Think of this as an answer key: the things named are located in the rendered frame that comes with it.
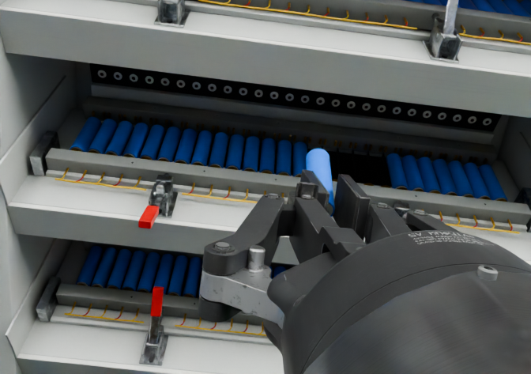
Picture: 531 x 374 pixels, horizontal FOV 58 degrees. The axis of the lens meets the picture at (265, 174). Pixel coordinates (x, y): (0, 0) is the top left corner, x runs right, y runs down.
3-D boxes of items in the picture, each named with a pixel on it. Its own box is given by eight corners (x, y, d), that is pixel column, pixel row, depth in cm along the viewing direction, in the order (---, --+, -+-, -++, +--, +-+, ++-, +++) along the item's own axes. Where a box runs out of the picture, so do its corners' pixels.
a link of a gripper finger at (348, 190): (357, 196, 26) (370, 198, 26) (338, 172, 33) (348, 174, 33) (348, 249, 26) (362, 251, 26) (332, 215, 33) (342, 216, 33)
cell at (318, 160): (307, 146, 37) (310, 201, 31) (331, 149, 37) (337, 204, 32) (303, 165, 38) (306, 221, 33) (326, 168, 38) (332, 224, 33)
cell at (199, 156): (212, 142, 62) (205, 174, 57) (198, 140, 62) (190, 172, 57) (212, 130, 61) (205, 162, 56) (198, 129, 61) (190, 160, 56)
